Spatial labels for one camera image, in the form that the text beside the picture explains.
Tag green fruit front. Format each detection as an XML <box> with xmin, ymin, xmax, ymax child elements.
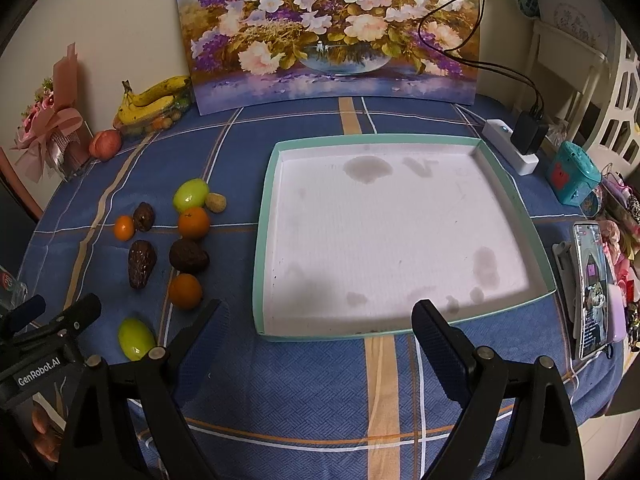
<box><xmin>117</xmin><ymin>318</ymin><xmax>156</xmax><ymax>361</ymax></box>

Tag green fruit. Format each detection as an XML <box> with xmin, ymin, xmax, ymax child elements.
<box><xmin>172</xmin><ymin>178</ymin><xmax>209</xmax><ymax>214</ymax></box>
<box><xmin>117</xmin><ymin>318</ymin><xmax>156</xmax><ymax>361</ymax></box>

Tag orange mandarin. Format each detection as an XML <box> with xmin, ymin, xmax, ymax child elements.
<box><xmin>168</xmin><ymin>273</ymin><xmax>203</xmax><ymax>311</ymax></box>

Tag long dark brown avocado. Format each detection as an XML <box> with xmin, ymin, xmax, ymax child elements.
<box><xmin>128</xmin><ymin>240</ymin><xmax>157</xmax><ymax>290</ymax></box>

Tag round dark brown fruit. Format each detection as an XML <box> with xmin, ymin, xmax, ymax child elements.
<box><xmin>169</xmin><ymin>238</ymin><xmax>210</xmax><ymax>275</ymax></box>

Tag small orange tangerine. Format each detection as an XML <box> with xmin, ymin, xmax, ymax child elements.
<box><xmin>113</xmin><ymin>214</ymin><xmax>136</xmax><ymax>242</ymax></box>

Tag orange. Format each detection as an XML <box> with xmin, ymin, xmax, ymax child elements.
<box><xmin>177</xmin><ymin>207</ymin><xmax>210</xmax><ymax>240</ymax></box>

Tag small dark brown avocado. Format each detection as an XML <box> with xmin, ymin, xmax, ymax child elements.
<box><xmin>132</xmin><ymin>202</ymin><xmax>155</xmax><ymax>232</ymax></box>

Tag small tan longan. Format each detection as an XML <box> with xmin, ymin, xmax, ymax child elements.
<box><xmin>205</xmin><ymin>192</ymin><xmax>227</xmax><ymax>214</ymax></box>

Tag person's left hand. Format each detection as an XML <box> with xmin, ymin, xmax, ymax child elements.
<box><xmin>32</xmin><ymin>403</ymin><xmax>62</xmax><ymax>464</ymax></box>

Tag smartphone with lit screen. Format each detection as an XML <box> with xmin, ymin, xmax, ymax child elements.
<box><xmin>573</xmin><ymin>222</ymin><xmax>611</xmax><ymax>361</ymax></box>

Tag white phone stand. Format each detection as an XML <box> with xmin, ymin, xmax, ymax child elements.
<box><xmin>552</xmin><ymin>242</ymin><xmax>579</xmax><ymax>356</ymax></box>

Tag lavender power bank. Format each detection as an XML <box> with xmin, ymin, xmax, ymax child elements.
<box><xmin>608</xmin><ymin>283</ymin><xmax>627</xmax><ymax>344</ymax></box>

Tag white tray with teal rim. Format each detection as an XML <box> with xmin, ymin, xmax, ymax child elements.
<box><xmin>253</xmin><ymin>133</ymin><xmax>555</xmax><ymax>341</ymax></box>

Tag pile of colourful clutter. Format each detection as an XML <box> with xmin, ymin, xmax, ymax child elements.
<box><xmin>580</xmin><ymin>164</ymin><xmax>639</xmax><ymax>353</ymax></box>

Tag pink wrapped flower bouquet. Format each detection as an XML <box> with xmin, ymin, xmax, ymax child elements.
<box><xmin>14</xmin><ymin>44</ymin><xmax>91</xmax><ymax>182</ymax></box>

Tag red apple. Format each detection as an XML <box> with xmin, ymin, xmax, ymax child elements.
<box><xmin>89</xmin><ymin>129</ymin><xmax>122</xmax><ymax>162</ymax></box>

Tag teal toy box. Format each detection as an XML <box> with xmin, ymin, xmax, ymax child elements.
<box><xmin>547</xmin><ymin>141</ymin><xmax>601</xmax><ymax>207</ymax></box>

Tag white power strip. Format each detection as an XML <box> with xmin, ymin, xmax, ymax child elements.
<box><xmin>482</xmin><ymin>119</ymin><xmax>539</xmax><ymax>177</ymax></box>

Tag black power adapter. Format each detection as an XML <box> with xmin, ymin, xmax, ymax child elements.
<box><xmin>510</xmin><ymin>112</ymin><xmax>549</xmax><ymax>155</ymax></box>

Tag yellow banana bunch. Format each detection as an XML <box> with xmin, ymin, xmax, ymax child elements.
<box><xmin>116</xmin><ymin>76</ymin><xmax>191</xmax><ymax>127</ymax></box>

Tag glass fruit bowl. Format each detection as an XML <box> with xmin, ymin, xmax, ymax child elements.
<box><xmin>113</xmin><ymin>92</ymin><xmax>193</xmax><ymax>136</ymax></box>

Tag white lattice furniture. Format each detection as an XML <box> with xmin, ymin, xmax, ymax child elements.
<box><xmin>515</xmin><ymin>0</ymin><xmax>639</xmax><ymax>177</ymax></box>

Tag floral still life painting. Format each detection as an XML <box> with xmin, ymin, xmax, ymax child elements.
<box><xmin>177</xmin><ymin>0</ymin><xmax>480</xmax><ymax>115</ymax></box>

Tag black charging cables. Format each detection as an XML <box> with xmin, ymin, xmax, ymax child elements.
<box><xmin>416</xmin><ymin>0</ymin><xmax>547</xmax><ymax>116</ymax></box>

